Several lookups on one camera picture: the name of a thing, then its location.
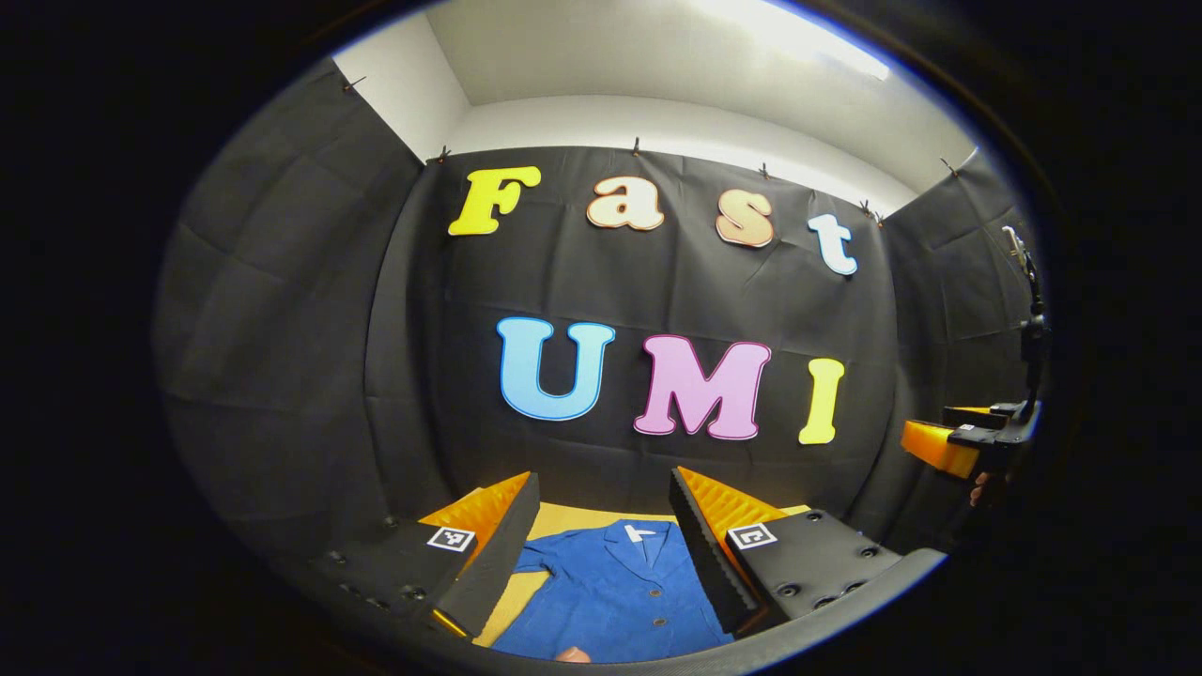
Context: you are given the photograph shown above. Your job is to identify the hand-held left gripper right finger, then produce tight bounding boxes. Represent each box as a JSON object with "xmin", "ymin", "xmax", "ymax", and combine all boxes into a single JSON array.
[{"xmin": 669, "ymin": 467, "xmax": 907, "ymax": 638}]

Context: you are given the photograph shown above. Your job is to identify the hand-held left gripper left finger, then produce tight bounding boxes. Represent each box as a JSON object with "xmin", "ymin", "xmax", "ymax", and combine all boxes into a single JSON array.
[{"xmin": 272, "ymin": 471, "xmax": 542, "ymax": 639}]

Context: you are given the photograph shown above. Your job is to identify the blue button shirt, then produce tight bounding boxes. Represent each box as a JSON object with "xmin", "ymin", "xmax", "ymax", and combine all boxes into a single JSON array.
[{"xmin": 490, "ymin": 519, "xmax": 738, "ymax": 663}]

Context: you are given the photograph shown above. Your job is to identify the black backdrop cloth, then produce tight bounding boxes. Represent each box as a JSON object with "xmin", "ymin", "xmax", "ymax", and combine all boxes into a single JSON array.
[{"xmin": 155, "ymin": 56, "xmax": 1039, "ymax": 564}]

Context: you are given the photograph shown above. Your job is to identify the row of small cloth clips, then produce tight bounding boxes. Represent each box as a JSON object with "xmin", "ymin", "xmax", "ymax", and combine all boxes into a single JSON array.
[{"xmin": 340, "ymin": 75, "xmax": 963, "ymax": 226}]

